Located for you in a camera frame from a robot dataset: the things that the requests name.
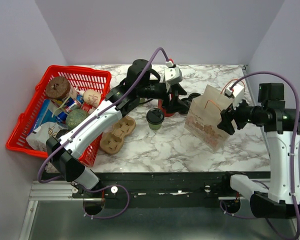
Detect green paper cup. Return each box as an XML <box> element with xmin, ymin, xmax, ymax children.
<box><xmin>148</xmin><ymin>122</ymin><xmax>162</xmax><ymax>131</ymax></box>

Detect green round melon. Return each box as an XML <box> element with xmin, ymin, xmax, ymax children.
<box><xmin>65</xmin><ymin>109</ymin><xmax>89</xmax><ymax>130</ymax></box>

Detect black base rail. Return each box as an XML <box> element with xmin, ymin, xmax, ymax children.
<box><xmin>39</xmin><ymin>172</ymin><xmax>271</xmax><ymax>210</ymax></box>

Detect brown cork roll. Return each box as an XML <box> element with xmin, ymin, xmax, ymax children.
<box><xmin>45</xmin><ymin>76</ymin><xmax>71</xmax><ymax>101</ymax></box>

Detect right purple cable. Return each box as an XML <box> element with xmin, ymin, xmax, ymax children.
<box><xmin>219</xmin><ymin>71</ymin><xmax>300</xmax><ymax>240</ymax></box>

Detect white snack bag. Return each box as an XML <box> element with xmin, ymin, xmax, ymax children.
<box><xmin>26</xmin><ymin>122</ymin><xmax>61</xmax><ymax>152</ymax></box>

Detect blue white package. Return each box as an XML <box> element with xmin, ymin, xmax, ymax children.
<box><xmin>30</xmin><ymin>99</ymin><xmax>62</xmax><ymax>132</ymax></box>

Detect red straw holder cup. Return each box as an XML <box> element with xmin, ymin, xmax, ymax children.
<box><xmin>157</xmin><ymin>99</ymin><xmax>176</xmax><ymax>118</ymax></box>

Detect brown cardboard cup carrier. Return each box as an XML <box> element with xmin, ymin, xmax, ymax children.
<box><xmin>99</xmin><ymin>116</ymin><xmax>136</xmax><ymax>155</ymax></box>

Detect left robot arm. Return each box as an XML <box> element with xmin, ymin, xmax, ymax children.
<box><xmin>46</xmin><ymin>59</ymin><xmax>189</xmax><ymax>198</ymax></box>

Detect red plastic basket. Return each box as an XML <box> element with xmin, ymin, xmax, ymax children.
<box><xmin>5</xmin><ymin>65</ymin><xmax>112</xmax><ymax>159</ymax></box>

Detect stack of black lids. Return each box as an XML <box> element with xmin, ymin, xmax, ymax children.
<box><xmin>179</xmin><ymin>92</ymin><xmax>201</xmax><ymax>115</ymax></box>

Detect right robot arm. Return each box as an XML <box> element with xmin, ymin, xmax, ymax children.
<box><xmin>217</xmin><ymin>83</ymin><xmax>300</xmax><ymax>219</ymax></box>

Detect aluminium frame rail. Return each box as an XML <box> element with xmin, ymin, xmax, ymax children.
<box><xmin>18</xmin><ymin>177</ymin><xmax>300</xmax><ymax>240</ymax></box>

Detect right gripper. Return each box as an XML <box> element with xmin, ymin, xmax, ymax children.
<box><xmin>217</xmin><ymin>92</ymin><xmax>266</xmax><ymax>135</ymax></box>

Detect blue red can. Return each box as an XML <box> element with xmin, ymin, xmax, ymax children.
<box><xmin>56</xmin><ymin>95</ymin><xmax>84</xmax><ymax>122</ymax></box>

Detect black cup lid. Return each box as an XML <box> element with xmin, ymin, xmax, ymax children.
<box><xmin>146</xmin><ymin>108</ymin><xmax>165</xmax><ymax>125</ymax></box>

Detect beige bottle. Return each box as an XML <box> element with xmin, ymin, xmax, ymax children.
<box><xmin>82</xmin><ymin>89</ymin><xmax>102</xmax><ymax>108</ymax></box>

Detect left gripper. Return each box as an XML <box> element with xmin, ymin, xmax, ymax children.
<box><xmin>137</xmin><ymin>80</ymin><xmax>190</xmax><ymax>114</ymax></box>

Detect beige paper bag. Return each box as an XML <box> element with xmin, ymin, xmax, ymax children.
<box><xmin>184</xmin><ymin>85</ymin><xmax>234</xmax><ymax>151</ymax></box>

